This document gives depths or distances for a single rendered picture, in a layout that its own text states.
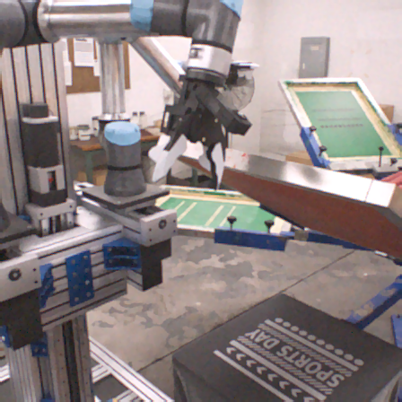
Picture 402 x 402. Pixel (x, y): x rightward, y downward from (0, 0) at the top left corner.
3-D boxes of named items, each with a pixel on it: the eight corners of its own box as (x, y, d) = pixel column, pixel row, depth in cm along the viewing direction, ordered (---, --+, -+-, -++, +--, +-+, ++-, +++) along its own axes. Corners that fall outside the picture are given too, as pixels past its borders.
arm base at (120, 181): (95, 189, 156) (92, 162, 153) (129, 181, 166) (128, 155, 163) (120, 199, 146) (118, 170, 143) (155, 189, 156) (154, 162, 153)
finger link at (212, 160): (209, 178, 89) (197, 136, 84) (231, 184, 85) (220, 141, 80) (198, 185, 87) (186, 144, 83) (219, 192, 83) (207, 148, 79)
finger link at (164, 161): (138, 178, 77) (170, 140, 80) (159, 185, 73) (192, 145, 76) (128, 165, 75) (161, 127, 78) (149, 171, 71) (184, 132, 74)
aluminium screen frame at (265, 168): (388, 207, 67) (396, 184, 67) (155, 148, 108) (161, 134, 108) (480, 285, 123) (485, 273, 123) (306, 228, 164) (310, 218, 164)
